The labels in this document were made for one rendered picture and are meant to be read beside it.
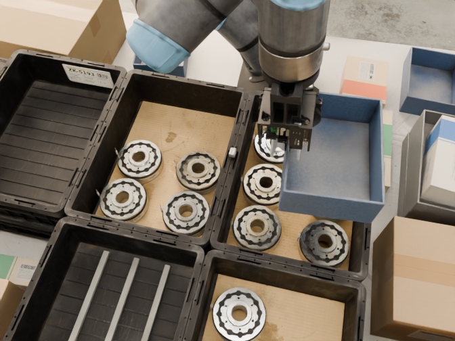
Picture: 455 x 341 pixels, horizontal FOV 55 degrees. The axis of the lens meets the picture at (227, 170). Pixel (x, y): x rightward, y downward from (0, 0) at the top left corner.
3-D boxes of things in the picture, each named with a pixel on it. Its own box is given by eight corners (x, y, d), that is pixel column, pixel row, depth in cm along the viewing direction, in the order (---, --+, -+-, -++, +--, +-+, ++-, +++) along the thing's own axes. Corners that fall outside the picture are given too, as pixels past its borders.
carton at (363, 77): (342, 72, 134) (347, 55, 128) (381, 79, 133) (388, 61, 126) (336, 112, 127) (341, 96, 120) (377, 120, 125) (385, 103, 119)
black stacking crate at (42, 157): (34, 80, 119) (17, 50, 109) (137, 99, 116) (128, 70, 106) (-42, 208, 100) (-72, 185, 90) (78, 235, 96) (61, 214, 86)
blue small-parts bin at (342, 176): (288, 113, 80) (293, 88, 74) (370, 123, 79) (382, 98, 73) (277, 210, 70) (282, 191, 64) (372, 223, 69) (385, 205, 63)
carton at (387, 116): (364, 120, 125) (370, 107, 120) (386, 124, 125) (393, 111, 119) (359, 193, 113) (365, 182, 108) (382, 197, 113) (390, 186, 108)
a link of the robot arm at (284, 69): (263, 9, 51) (334, 13, 50) (264, 39, 55) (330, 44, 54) (253, 55, 48) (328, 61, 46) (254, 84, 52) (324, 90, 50)
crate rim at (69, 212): (131, 74, 107) (128, 67, 105) (249, 95, 104) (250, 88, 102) (64, 219, 88) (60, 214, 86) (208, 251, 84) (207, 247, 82)
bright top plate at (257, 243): (236, 203, 95) (236, 201, 94) (282, 209, 94) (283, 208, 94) (230, 246, 90) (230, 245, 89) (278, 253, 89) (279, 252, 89)
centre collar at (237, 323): (229, 298, 84) (229, 297, 84) (254, 304, 84) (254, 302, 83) (223, 323, 82) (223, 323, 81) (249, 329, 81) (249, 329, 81)
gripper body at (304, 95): (256, 148, 61) (252, 91, 51) (265, 101, 65) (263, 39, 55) (311, 154, 60) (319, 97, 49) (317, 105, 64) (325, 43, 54)
